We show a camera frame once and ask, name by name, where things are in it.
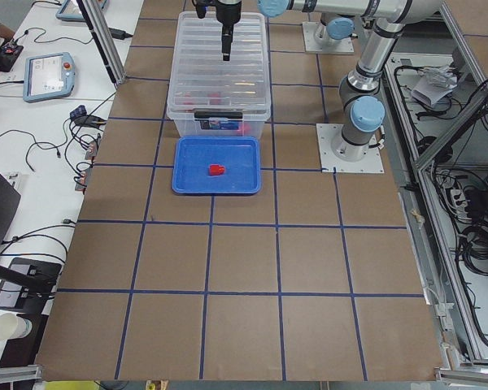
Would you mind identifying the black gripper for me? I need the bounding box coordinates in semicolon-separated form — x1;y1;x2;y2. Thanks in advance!
215;0;242;62

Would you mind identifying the clear plastic box lid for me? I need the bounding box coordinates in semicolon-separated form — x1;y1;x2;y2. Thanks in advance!
166;11;271;115

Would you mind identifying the red block from tray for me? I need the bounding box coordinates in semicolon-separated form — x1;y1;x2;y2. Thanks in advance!
208;164;225;176

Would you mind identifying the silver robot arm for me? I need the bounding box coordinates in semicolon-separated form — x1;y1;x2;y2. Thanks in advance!
258;0;442;163
193;1;355;61

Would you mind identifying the clear plastic storage box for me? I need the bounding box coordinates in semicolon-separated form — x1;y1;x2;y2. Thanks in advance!
166;11;272;138

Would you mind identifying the black power adapter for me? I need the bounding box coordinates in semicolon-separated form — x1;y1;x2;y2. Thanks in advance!
109;28;133;40

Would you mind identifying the blue plastic tray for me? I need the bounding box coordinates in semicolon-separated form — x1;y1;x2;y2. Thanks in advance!
172;136;262;195

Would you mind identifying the far teach pendant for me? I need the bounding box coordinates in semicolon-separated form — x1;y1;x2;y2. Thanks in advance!
55;0;111;22

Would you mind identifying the teach pendant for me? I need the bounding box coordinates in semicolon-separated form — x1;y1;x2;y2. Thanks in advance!
23;52;76;103
55;0;111;22

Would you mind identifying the near teach pendant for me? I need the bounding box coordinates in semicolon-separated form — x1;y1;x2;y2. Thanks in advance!
23;52;76;103

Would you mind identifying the white paper cup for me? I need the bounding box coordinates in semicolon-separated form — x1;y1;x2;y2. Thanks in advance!
0;313;33;341

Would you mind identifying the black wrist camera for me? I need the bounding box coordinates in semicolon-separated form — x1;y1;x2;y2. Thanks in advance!
192;0;211;19

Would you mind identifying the black box latch handle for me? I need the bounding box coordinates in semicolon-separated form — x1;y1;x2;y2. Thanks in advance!
194;110;243;121

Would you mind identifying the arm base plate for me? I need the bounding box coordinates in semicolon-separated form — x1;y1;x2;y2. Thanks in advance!
302;22;355;55
316;123;385;174

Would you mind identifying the aluminium frame post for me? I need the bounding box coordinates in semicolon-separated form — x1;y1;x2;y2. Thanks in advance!
77;0;126;86

